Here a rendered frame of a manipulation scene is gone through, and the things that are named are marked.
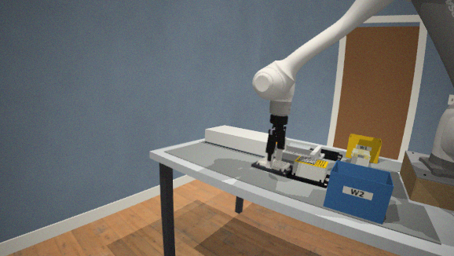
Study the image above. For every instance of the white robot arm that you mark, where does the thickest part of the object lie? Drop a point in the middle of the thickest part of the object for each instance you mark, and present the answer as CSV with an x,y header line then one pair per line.
x,y
275,80

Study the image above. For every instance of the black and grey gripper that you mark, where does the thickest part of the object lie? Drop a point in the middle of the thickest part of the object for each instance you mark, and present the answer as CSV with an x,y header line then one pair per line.
x,y
276,135

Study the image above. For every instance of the blue open-top bin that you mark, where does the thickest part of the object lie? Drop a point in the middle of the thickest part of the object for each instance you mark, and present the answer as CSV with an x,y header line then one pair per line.
x,y
366,197

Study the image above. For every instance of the yellow open-top bin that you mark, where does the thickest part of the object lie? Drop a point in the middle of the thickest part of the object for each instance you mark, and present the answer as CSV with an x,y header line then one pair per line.
x,y
361,142

